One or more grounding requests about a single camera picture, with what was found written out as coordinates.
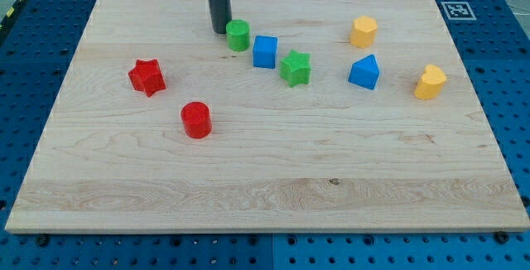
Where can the yellow hexagon block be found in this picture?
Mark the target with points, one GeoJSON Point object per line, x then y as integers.
{"type": "Point", "coordinates": [363, 31]}

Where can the green cylinder block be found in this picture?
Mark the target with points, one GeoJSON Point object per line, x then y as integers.
{"type": "Point", "coordinates": [238, 35]}

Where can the black yellow hazard tape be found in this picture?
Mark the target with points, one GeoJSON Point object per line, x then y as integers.
{"type": "Point", "coordinates": [12, 14]}

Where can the blue cube block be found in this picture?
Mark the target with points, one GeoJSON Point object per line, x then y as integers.
{"type": "Point", "coordinates": [265, 52]}

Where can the wooden board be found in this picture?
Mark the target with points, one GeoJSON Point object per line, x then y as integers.
{"type": "Point", "coordinates": [323, 157]}

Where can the red star block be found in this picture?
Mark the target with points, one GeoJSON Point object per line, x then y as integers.
{"type": "Point", "coordinates": [146, 76]}

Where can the yellow heart block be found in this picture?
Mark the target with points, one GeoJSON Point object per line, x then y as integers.
{"type": "Point", "coordinates": [431, 83]}

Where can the blue triangle block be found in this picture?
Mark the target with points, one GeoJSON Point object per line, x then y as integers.
{"type": "Point", "coordinates": [365, 72]}

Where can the red cylinder block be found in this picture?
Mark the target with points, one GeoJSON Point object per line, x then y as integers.
{"type": "Point", "coordinates": [196, 120]}

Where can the white fiducial marker tag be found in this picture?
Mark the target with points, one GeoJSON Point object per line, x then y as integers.
{"type": "Point", "coordinates": [458, 11]}

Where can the green star block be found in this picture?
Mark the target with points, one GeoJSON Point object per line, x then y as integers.
{"type": "Point", "coordinates": [295, 68]}

